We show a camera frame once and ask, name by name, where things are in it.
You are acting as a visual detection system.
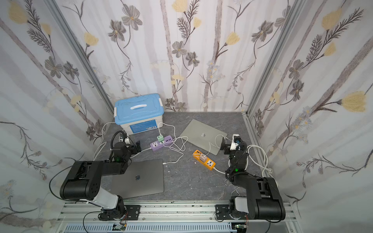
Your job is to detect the orange power strip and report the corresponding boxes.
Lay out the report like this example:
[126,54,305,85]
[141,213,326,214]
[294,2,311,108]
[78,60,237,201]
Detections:
[193,150,216,170]

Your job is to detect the white charging cable silver laptop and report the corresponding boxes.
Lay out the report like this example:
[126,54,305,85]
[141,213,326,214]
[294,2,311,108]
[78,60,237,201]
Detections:
[207,134,231,155]

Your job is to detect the purple power strip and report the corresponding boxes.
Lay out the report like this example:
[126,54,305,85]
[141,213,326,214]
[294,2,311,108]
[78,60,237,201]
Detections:
[150,136,173,151]

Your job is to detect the green charger adapter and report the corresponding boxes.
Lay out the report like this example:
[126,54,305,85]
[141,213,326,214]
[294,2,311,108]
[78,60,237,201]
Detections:
[157,135,164,142]

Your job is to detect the blue lid storage box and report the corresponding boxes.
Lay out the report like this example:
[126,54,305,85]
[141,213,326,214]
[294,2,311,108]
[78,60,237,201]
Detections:
[114,93,164,135]

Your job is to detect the white charging cable grey laptop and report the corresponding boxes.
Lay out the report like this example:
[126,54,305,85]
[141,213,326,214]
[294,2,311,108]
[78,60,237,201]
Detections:
[157,122,188,165]

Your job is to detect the pink charger adapter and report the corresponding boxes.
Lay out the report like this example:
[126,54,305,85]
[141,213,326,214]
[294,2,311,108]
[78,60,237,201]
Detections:
[199,154,207,163]

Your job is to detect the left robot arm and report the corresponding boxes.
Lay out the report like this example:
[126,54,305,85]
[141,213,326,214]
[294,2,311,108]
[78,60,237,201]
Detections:
[60,131,142,221]

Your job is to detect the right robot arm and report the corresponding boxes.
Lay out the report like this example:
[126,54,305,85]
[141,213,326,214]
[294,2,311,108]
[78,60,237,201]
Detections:
[216,135,286,223]

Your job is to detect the dark grey laptop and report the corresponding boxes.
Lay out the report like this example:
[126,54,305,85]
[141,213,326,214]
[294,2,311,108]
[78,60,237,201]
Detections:
[111,159,164,199]

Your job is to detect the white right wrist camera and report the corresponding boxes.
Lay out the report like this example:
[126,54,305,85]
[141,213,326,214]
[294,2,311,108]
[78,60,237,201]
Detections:
[230,134,241,150]

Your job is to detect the metal wire hook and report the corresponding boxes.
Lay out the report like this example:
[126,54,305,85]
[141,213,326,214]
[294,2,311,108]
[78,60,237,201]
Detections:
[224,179,240,196]

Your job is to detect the thick white power cord right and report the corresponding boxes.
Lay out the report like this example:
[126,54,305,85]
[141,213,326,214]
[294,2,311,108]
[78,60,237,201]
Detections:
[214,145,275,180]

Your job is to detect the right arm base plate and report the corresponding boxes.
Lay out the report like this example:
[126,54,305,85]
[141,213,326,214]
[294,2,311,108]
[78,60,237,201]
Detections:
[215,204,233,222]

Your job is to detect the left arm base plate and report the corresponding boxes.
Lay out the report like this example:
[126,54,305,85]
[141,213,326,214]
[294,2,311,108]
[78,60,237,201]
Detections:
[98,205,141,221]

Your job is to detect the aluminium rail frame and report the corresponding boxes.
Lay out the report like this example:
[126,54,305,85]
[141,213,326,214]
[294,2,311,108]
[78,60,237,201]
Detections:
[52,201,302,233]

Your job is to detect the white slotted cable duct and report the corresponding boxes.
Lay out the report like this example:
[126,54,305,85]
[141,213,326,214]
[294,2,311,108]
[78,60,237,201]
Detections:
[62,222,237,233]

